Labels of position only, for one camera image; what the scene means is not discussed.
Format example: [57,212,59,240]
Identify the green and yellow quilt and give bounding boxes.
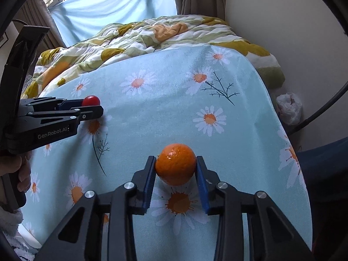
[20,15,286,99]

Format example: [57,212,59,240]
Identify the person's left hand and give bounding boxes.
[0,152,32,193]

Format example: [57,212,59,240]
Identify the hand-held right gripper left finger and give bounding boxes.
[34,156,157,261]

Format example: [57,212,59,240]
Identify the white plastic bag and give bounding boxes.
[276,92,303,126]

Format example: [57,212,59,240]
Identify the light blue daisy tablecloth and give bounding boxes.
[20,45,312,254]

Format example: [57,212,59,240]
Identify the light blue curtain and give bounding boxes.
[50,0,178,48]

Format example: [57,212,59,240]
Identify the dark blue cloth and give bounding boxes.
[296,137,348,261]

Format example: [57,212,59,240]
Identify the medium orange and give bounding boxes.
[155,143,197,187]

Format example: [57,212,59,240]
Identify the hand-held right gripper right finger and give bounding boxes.
[196,156,313,261]

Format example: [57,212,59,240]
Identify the red cherry tomato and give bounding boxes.
[82,95,101,107]

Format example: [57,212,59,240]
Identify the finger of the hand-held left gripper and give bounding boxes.
[18,97,85,112]
[16,105,104,134]

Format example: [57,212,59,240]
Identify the black cable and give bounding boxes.
[285,80,348,137]

